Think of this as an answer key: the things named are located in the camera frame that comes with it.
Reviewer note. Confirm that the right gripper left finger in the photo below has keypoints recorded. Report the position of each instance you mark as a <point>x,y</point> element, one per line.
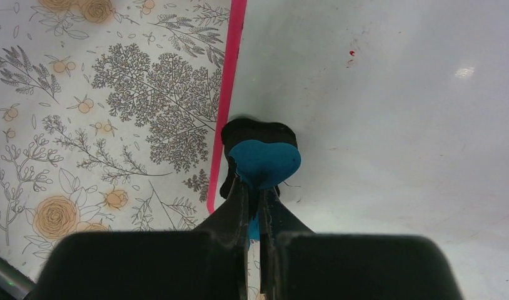
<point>208,262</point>

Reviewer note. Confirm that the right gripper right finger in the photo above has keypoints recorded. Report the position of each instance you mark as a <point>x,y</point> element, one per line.
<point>297,263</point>

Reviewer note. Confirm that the blue and black eraser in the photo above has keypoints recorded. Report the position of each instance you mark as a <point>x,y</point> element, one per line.
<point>261,154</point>

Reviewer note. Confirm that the pink-framed whiteboard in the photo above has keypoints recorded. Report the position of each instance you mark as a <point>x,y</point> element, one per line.
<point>401,110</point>

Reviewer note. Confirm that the floral table mat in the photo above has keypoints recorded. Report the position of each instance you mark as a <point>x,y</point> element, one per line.
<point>108,111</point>

